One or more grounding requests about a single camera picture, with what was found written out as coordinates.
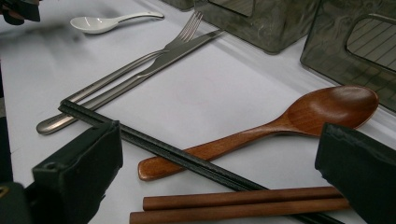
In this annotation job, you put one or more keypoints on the white table cover sheet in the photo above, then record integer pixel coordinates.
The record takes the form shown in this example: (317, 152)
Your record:
(202, 93)

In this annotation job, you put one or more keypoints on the steel table knife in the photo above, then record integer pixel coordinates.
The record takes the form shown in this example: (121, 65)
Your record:
(174, 54)

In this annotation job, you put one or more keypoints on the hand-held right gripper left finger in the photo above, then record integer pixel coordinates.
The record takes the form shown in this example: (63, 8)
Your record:
(77, 168)

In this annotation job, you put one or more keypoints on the smoky clear plastic bin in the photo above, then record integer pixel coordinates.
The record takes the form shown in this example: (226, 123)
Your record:
(264, 28)
(180, 3)
(330, 56)

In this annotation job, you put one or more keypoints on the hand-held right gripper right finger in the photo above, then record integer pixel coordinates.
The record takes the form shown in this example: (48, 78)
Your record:
(364, 177)

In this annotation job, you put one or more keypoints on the steel fork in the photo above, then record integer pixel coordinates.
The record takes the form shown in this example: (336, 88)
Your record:
(186, 32)

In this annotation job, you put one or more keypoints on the brown wooden chopstick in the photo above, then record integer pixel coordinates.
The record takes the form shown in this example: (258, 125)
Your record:
(233, 211)
(233, 196)

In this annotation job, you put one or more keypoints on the black chopstick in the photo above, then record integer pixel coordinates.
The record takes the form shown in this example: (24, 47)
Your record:
(174, 151)
(174, 157)

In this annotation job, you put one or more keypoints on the brown wooden spoon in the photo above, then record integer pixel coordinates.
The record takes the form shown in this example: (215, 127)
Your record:
(330, 109)

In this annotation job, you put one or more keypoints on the white ceramic spoon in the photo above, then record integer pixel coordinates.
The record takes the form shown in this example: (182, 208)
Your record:
(90, 25)

